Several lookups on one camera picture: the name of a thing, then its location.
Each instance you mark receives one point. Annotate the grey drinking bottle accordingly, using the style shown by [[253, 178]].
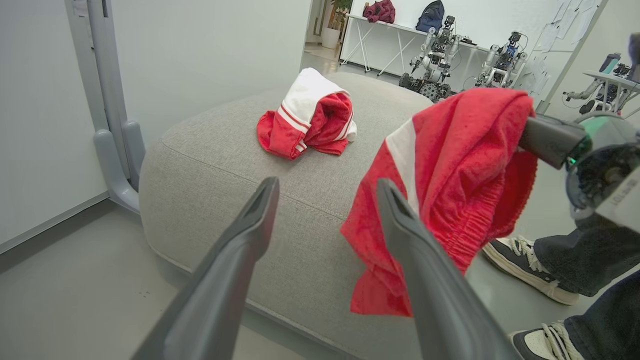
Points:
[[610, 62]]

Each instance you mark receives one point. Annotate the dark trouser leg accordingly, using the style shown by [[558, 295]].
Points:
[[590, 255], [610, 325]]

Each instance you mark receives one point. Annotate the grey fabric sofa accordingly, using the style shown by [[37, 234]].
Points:
[[220, 170]]

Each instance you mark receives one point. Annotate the potted plant white pot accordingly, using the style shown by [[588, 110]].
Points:
[[331, 36]]

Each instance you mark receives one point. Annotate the red white striped shirt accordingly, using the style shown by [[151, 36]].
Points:
[[305, 112]]

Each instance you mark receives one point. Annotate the grey partition post double foot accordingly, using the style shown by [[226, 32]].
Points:
[[112, 125]]

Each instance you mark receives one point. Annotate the red shorts white stripe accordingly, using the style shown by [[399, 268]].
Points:
[[450, 175]]

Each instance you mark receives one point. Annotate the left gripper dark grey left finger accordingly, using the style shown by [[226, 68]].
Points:
[[225, 280]]

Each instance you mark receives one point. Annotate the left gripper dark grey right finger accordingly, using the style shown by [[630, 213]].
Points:
[[430, 290]]

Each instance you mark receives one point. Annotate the maroon bag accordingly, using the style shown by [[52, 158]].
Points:
[[380, 11]]

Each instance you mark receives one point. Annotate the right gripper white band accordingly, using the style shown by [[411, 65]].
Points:
[[607, 170]]

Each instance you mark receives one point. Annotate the grey partition base rail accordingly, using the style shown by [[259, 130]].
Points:
[[50, 227]]

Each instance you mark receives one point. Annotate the grey humanoid robot black base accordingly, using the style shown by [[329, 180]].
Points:
[[434, 60]]

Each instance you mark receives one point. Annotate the dark blue backpack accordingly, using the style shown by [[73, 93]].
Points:
[[431, 16]]

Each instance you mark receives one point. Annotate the grey humanoid robot blue parts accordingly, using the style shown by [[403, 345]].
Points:
[[500, 62]]

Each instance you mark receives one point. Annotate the white papers on wall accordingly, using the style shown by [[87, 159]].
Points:
[[562, 22]]

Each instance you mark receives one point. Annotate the white folding table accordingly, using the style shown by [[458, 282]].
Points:
[[372, 37]]

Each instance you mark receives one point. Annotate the black white sneaker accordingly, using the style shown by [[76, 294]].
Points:
[[542, 345], [525, 267]]

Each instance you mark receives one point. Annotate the white side table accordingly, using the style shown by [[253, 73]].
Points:
[[617, 82]]

